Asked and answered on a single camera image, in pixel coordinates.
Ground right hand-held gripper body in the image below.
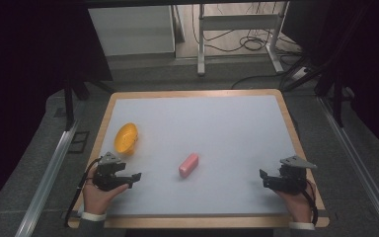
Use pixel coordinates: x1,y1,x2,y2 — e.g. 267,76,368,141
268,155,319,196

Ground black floor cables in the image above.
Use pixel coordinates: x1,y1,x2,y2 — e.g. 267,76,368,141
190,1,305,91

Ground black floor plate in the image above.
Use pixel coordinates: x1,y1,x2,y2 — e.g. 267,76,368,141
67,130,91,155

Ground person's left hand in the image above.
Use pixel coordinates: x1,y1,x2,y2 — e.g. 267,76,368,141
82,167,130,217

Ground white power strip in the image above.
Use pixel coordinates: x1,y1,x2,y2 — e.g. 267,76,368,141
290,66,311,82

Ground black metal stand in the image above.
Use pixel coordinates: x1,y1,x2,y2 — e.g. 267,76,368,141
62,76,114,132
280,55,356,129

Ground white metal desk frame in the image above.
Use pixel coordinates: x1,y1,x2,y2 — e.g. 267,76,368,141
195,1,291,77

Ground dark curtain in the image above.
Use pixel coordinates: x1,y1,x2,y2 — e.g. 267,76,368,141
280,0,379,162
0,0,114,221

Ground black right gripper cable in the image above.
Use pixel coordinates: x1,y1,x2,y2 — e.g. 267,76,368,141
300,178,320,227

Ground pink soap bar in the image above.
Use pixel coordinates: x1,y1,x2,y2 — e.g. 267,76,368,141
178,152,200,180

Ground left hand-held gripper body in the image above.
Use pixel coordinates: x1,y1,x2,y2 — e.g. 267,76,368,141
92,151,136,193

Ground white cabinet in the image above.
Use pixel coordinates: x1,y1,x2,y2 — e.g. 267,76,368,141
87,4,177,57

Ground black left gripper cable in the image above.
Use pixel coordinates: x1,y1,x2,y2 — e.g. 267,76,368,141
63,157,103,229

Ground white board with wooden frame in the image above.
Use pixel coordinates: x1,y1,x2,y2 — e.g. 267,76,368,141
78,95,298,217

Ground yellow plastic bowl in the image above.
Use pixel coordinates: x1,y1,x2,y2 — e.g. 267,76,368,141
114,121,140,156

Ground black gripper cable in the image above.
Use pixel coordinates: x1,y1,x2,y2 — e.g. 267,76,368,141
300,178,320,227
63,157,103,229

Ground aluminium rail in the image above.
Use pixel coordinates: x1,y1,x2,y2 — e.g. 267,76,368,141
14,119,81,237
316,96,379,237

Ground person's right hand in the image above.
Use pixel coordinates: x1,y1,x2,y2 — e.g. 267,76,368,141
273,179,318,225

